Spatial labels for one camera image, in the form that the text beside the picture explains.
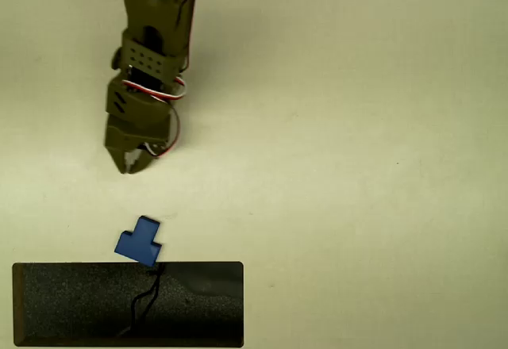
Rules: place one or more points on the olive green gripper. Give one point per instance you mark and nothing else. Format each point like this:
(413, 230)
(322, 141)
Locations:
(132, 136)

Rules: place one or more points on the blue T block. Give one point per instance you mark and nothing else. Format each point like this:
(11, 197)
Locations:
(139, 244)

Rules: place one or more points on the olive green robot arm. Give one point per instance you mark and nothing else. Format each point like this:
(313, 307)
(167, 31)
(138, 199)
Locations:
(139, 16)

